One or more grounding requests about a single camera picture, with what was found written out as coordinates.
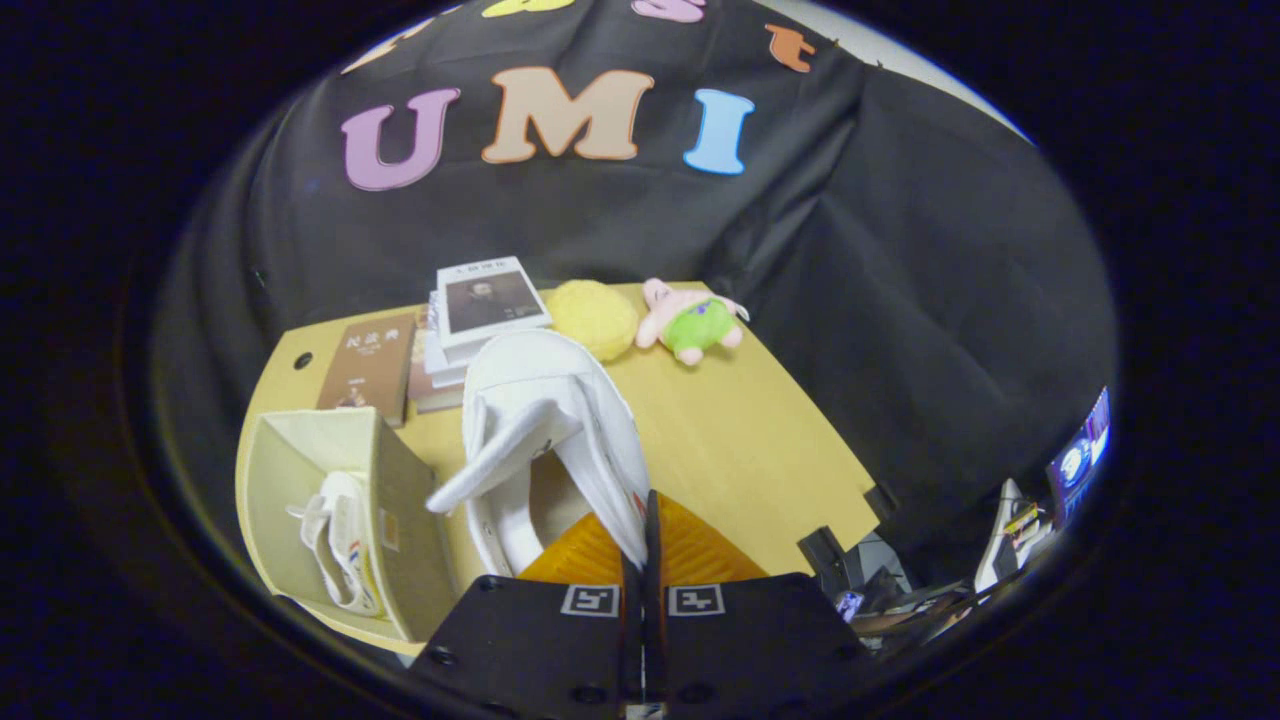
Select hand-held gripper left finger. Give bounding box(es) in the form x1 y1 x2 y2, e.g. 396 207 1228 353
410 510 643 708

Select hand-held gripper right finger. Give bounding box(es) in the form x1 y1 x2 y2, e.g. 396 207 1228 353
645 490 881 708

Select grey fabric storage box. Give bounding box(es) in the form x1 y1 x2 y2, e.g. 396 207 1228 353
235 405 462 643

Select white canvas shoe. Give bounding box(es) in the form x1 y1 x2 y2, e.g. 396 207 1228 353
426 328 652 581
288 470 387 618

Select white device on stand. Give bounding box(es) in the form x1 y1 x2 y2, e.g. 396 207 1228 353
974 477 1043 593

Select plain white book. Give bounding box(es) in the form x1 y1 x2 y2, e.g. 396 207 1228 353
424 290 481 389

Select pink and green plush toy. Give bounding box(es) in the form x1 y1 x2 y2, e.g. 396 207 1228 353
634 277 751 367

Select brown book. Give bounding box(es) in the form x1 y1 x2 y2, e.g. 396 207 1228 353
316 312 419 428

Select yellow round plush toy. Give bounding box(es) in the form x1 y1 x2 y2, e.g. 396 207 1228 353
545 279 641 362

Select white book with portrait cover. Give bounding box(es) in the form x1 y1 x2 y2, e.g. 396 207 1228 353
436 256 554 352

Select black backdrop cloth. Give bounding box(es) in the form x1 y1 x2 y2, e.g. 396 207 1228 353
150 0 1117 571

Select lit laptop screen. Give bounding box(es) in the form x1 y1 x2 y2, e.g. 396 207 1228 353
1044 387 1114 528

